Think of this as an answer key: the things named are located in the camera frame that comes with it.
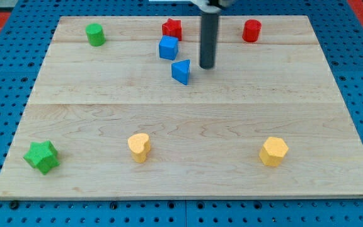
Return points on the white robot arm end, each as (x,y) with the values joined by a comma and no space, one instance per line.
(212,6)

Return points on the blue triangle block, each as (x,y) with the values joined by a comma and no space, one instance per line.
(180,71)

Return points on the yellow heart block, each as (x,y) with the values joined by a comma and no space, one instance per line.
(140,146)

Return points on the wooden board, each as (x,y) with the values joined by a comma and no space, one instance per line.
(205,136)

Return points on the blue cube block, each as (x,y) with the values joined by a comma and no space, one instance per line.
(168,47)

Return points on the red star block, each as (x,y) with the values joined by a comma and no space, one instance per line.
(172,28)

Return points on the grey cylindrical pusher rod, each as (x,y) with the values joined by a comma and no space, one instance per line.
(209,25)

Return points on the yellow hexagon block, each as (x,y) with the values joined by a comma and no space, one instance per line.
(273,151)

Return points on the red cylinder block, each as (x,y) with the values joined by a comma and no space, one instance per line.
(251,30)

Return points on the green cylinder block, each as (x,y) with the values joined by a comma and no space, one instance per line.
(95,34)

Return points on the green star block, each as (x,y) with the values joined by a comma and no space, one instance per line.
(42,156)

